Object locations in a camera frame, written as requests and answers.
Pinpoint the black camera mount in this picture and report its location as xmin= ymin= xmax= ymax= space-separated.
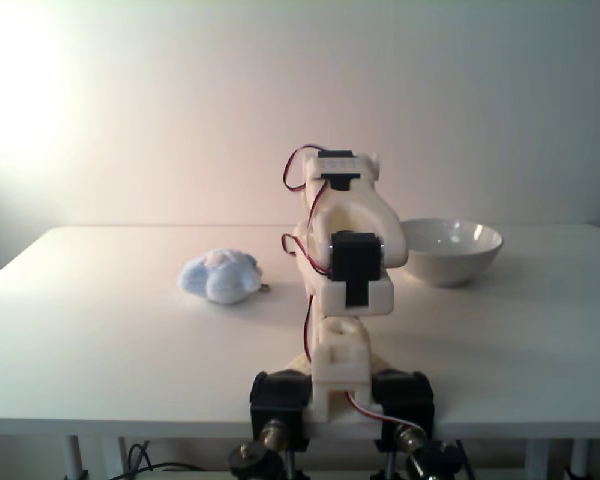
xmin=410 ymin=439 xmax=474 ymax=480

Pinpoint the white table leg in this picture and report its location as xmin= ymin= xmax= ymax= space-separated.
xmin=102 ymin=437 xmax=126 ymax=480
xmin=572 ymin=439 xmax=592 ymax=480
xmin=64 ymin=434 xmax=84 ymax=480
xmin=524 ymin=439 xmax=547 ymax=480

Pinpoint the white red base cable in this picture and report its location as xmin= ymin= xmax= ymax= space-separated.
xmin=344 ymin=389 xmax=427 ymax=436

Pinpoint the red black arm cable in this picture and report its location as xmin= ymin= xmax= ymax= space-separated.
xmin=281 ymin=232 xmax=331 ymax=362

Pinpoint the sky blue plush doll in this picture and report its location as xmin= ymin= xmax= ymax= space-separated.
xmin=178 ymin=248 xmax=272 ymax=305

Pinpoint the black floor cable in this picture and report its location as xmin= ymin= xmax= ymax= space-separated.
xmin=122 ymin=442 xmax=231 ymax=479

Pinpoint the black table clamp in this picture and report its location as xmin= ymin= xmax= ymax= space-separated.
xmin=372 ymin=368 xmax=436 ymax=480
xmin=249 ymin=369 xmax=314 ymax=480

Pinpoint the red black wrist cable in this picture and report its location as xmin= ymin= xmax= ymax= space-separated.
xmin=282 ymin=144 xmax=331 ymax=195

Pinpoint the white ceramic bowl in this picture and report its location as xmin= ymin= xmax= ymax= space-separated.
xmin=400 ymin=218 xmax=504 ymax=288

